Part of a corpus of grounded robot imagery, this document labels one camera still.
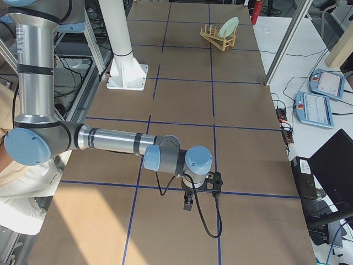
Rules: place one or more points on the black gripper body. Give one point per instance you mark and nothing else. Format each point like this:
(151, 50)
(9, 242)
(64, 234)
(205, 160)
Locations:
(188, 191)

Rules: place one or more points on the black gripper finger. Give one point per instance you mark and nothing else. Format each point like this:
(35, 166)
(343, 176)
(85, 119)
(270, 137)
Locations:
(190, 202)
(186, 202)

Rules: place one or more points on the light green plate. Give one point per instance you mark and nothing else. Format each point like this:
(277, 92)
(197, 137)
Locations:
(228, 28)

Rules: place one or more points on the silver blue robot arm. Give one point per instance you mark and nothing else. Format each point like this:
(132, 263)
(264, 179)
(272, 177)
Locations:
(39, 135)

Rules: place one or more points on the black computer box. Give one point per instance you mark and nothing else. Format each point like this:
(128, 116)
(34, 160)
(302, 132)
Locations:
(304, 180)

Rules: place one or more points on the orange black power strip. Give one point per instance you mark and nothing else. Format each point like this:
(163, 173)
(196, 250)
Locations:
(286, 128)

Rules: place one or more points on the near blue teach pendant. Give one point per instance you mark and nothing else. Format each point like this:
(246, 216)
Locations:
(314, 109)

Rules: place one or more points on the blue teach pendant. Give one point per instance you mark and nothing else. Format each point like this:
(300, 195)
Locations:
(327, 83)
(314, 109)

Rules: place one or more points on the wooden dish rack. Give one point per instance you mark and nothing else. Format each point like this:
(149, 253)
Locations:
(210, 33)

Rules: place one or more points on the person in white clothes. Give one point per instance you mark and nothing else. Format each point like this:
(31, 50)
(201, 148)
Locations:
(20, 184)

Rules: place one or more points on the far blue teach pendant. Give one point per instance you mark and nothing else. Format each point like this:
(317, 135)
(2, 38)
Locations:
(327, 83)

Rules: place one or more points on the red fire extinguisher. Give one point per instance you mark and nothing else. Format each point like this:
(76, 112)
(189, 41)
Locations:
(256, 11)

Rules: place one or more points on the wooden board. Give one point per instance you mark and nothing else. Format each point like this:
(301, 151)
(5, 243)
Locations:
(342, 50)

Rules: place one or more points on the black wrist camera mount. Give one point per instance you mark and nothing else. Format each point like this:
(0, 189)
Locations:
(212, 183)

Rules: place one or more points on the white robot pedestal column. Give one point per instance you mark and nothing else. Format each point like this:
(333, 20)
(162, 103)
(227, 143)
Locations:
(126, 72)

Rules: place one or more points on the aluminium frame post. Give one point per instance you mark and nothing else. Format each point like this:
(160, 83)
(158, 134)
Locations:
(300, 13)

